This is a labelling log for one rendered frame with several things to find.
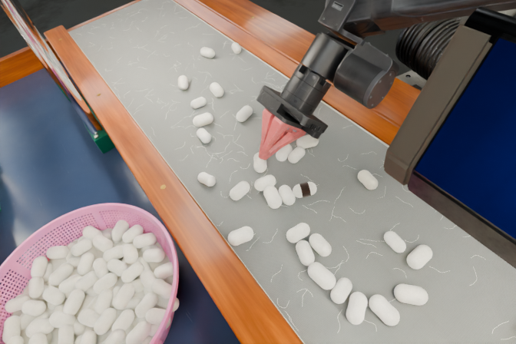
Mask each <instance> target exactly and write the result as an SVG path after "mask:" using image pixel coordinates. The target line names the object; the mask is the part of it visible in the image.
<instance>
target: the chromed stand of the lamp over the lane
mask: <svg viewBox="0 0 516 344"><path fill-rule="evenodd" d="M0 7H1V8H2V10H3V11H4V13H5V14H6V15H7V16H8V18H9V19H10V21H11V22H12V24H13V25H14V26H15V28H16V29H17V30H18V32H19V33H20V35H21V36H22V37H23V38H24V40H25V42H26V43H27V44H28V46H29V48H30V49H31V50H32V51H33V53H34V54H35V56H36V57H37V59H38V60H39V61H40V62H41V64H42V65H43V67H44V68H45V70H46V71H47V72H48V74H49V75H50V76H51V78H52V80H53V81H54V82H55V83H56V85H57V86H58V88H59V89H60V91H61V92H62V94H63V95H64V96H65V97H66V99H67V100H68V102H69V103H70V105H71V106H72V107H73V108H74V110H75V112H76V113H77V114H78V116H79V118H80V119H81V120H82V121H83V123H84V125H85V127H86V128H87V129H88V132H89V134H90V135H91V137H92V139H93V140H94V142H95V143H96V145H97V146H98V147H99V149H100V150H101V152H102V153H103V154H104V153H106V152H108V151H109V150H111V149H113V148H115V146H114V144H113V142H112V141H111V139H110V138H109V136H108V134H107V133H106V131H105V129H104V128H103V127H102V125H101V123H100V121H99V120H98V119H97V117H96V115H95V114H94V112H93V111H92V110H91V107H90V106H89V104H88V103H87V102H86V100H85V98H84V96H83V95H82V93H81V92H80V91H78V89H77V88H76V87H75V85H74V83H73V82H72V80H71V78H70V76H69V75H68V74H67V73H66V71H65V70H64V69H63V67H62V66H61V64H60V62H59V61H58V59H57V58H56V57H55V55H54V53H53V52H52V50H51V49H50V48H49V46H48V44H47V43H46V41H45V40H44V39H43V37H42V36H41V34H40V32H39V31H38V29H37V28H36V27H35V23H34V22H33V21H32V20H31V19H30V18H29V16H28V14H27V13H26V11H25V10H24V9H23V7H22V5H21V4H20V2H19V1H18V0H0Z"/></svg>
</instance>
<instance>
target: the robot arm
mask: <svg viewBox="0 0 516 344"><path fill-rule="evenodd" d="M480 7H484V8H488V9H491V10H493V11H496V12H500V11H506V10H512V9H516V0H326V4H325V9H324V11H323V13H322V14H321V16H320V18H319V20H318V22H319V23H320V24H322V25H323V26H325V27H326V28H328V29H329V30H330V31H332V32H333V33H334V34H336V35H338V36H336V35H334V34H332V33H330V32H328V33H327V34H324V33H322V32H321V33H318V34H317V35H316V37H315V38H314V40H313V42H312V44H311V45H310V46H309V48H308V50H307V52H306V53H305V54H304V56H303V58H302V60H301V62H300V63H302V64H300V63H299V65H298V66H297V68H296V70H295V71H294V72H293V75H292V76H291V78H290V79H289V81H288V82H287V84H286V86H285V88H284V89H283V91H282V92H281V93H280V92H278V91H276V90H274V89H272V88H269V87H267V86H266V85H264V86H263V87H262V89H261V90H260V94H259V96H258V97H257V99H256V100H257V101H258V102H259V103H261V104H262V105H263V106H264V107H265V108H264V110H263V119H262V137H261V143H260V152H259V158H260V159H262V160H267V159H268V158H269V157H271V156H272V155H273V154H275V153H276V152H277V151H278V150H279V149H281V148H282V147H285V146H286V145H287V144H290V143H292V142H293V141H295V140H297V139H299V138H300V137H302V136H304V135H305V134H306V133H307V134H309V135H310V136H311V137H314V138H315V139H319V137H320V135H321V134H322V133H324V132H325V130H326V128H327V127H328V125H327V124H325V123H324V122H322V121H321V120H320V119H318V118H317V117H316V116H314V115H313V112H314V111H315V109H316V108H317V106H318V105H319V103H320V101H321V100H322V99H323V97H324V96H325V94H326V92H327V91H328V90H329V88H330V86H331V84H330V83H329V82H327V81H326V79H327V80H329V81H331V82H332V83H333V84H334V87H335V88H337V89H338V90H340V91H341V92H343V93H344V94H346V95H348V96H350V97H351V98H352V99H354V100H356V101H358V102H359V103H360V104H362V105H364V106H365V107H367V108H368V109H372V108H374V107H375V106H377V105H378V104H379V103H380V102H381V101H382V100H383V99H384V97H385V96H386V95H387V94H388V92H389V90H390V89H391V87H392V84H393V82H394V80H395V76H396V75H397V74H398V72H399V64H398V63H396V62H395V60H394V59H392V58H390V57H389V55H388V54H387V55H386V54H385V53H383V52H382V51H380V50H379V49H377V48H375V47H374V46H372V45H371V44H370V42H366V41H365V40H364V39H365V38H366V37H367V36H373V35H384V34H385V33H386V31H389V30H396V29H401V28H407V27H410V26H412V25H416V24H420V23H424V22H433V21H437V20H442V19H448V18H458V17H464V16H469V15H471V14H472V13H473V12H474V11H475V10H476V9H477V8H480ZM304 65H305V66H304Z"/></svg>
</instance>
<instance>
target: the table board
mask: <svg viewBox="0 0 516 344"><path fill-rule="evenodd" d="M139 1H141V0H135V1H133V2H130V3H128V4H126V5H123V6H121V7H119V8H116V9H114V10H112V11H109V12H107V13H104V14H103V15H99V16H98V17H96V18H93V19H91V20H88V21H86V22H83V23H81V24H79V25H76V26H74V27H72V28H69V29H67V31H72V30H74V29H76V28H79V27H81V26H83V25H86V24H88V23H90V22H93V21H95V20H97V19H99V18H102V17H104V16H106V15H109V14H111V13H113V12H116V11H118V10H121V9H122V8H126V7H127V6H129V5H133V4H134V3H136V2H139ZM45 41H46V43H47V44H48V46H49V48H50V49H51V50H52V52H53V53H54V55H55V57H56V58H57V59H58V61H60V59H59V57H58V56H57V54H56V53H55V51H54V49H53V47H52V46H51V45H50V43H49V42H48V39H47V38H46V39H45ZM42 68H44V67H43V65H42V64H41V62H40V61H39V60H38V59H37V57H36V56H35V54H34V53H33V51H32V50H31V49H30V48H29V46H28V47H26V48H23V49H21V50H18V51H16V52H13V53H11V54H10V55H6V56H5V57H3V58H0V88H2V87H4V86H6V85H7V84H11V83H12V82H14V81H17V80H19V79H21V78H23V77H25V76H28V75H30V74H32V73H34V72H36V71H39V70H41V69H42Z"/></svg>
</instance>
